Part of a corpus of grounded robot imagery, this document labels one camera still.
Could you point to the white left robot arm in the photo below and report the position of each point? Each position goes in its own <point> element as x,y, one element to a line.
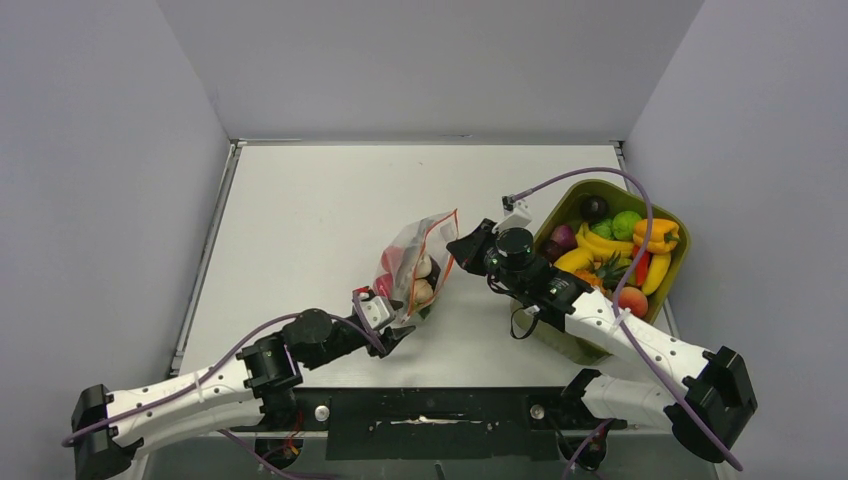
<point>251,384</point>

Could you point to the red chili pepper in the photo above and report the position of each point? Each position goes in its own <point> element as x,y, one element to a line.
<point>640,274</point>

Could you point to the red apple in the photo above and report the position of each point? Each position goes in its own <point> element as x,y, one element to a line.
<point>390,261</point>

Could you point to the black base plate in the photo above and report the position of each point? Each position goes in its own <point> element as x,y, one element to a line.
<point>430,423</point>

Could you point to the peach near bin edge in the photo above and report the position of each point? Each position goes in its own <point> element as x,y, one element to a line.
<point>635,301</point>

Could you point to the orange yellow bell pepper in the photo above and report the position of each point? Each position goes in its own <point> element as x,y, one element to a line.
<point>659,236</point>

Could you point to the yellow banana bunch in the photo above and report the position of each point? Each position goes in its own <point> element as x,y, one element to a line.
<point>601,248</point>

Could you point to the green lime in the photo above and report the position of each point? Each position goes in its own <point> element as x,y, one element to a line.
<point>623,225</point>

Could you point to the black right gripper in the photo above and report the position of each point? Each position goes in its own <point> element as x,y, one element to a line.
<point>469,250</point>

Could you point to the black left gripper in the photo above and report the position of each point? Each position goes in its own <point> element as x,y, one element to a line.
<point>390,335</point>

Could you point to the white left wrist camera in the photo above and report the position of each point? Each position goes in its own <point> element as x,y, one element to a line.
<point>374,312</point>

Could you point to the clear orange zip bag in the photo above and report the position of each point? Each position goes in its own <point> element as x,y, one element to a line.
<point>415,265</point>

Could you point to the purple red onion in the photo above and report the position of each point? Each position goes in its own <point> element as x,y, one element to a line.
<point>564,236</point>

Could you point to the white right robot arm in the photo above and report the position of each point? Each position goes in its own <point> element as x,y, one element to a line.
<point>703,398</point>

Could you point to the grey white mushroom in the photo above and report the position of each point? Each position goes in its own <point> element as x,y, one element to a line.
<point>423,268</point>

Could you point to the orange pineapple toy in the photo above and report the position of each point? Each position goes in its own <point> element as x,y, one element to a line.
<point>605,275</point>

